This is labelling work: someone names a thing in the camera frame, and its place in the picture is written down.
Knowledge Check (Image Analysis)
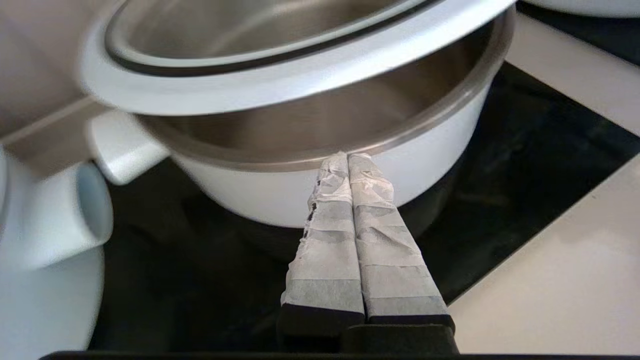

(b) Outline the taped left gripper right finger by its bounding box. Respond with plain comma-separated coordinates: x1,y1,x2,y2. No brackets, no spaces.
348,153,456,333

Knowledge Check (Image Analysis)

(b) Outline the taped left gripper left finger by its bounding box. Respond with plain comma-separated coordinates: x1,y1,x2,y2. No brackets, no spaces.
277,152,366,351

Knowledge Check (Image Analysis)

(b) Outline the black left induction plate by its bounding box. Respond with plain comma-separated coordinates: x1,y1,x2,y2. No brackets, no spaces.
87,60,640,352

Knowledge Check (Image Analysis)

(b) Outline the glass lid with steel handle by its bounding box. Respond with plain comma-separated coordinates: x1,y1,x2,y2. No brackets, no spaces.
79,0,517,117

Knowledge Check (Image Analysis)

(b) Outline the white pot with tube handle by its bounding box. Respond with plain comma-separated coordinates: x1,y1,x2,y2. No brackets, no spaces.
520,0,640,19
0,145,114,360

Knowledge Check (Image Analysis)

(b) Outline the white pot with steel rim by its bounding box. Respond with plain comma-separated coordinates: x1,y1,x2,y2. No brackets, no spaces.
87,5,517,229

